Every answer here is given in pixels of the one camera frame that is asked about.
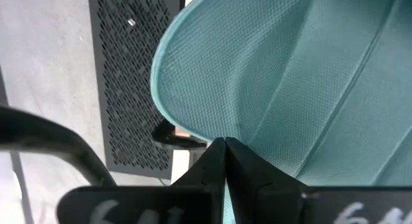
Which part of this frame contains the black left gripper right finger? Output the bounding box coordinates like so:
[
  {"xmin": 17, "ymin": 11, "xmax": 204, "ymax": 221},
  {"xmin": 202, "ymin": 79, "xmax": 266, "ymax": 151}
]
[{"xmin": 225, "ymin": 136, "xmax": 307, "ymax": 224}]

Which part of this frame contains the green rubber slide sandal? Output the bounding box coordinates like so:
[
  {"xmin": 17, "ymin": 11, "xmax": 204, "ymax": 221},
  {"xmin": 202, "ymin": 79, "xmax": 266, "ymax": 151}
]
[{"xmin": 150, "ymin": 0, "xmax": 412, "ymax": 224}]

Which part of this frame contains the perforated metal case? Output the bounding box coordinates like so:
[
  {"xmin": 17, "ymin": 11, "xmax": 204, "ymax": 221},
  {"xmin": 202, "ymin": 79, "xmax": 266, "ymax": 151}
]
[{"xmin": 87, "ymin": 0, "xmax": 187, "ymax": 181}]

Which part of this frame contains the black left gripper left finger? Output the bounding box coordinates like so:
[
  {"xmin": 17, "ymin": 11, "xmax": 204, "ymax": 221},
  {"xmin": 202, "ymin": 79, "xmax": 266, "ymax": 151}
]
[{"xmin": 171, "ymin": 136, "xmax": 227, "ymax": 224}]

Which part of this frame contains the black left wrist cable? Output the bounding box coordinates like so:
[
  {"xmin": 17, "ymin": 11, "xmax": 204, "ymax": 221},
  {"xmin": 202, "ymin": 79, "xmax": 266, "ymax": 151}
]
[{"xmin": 0, "ymin": 106, "xmax": 118, "ymax": 188}]

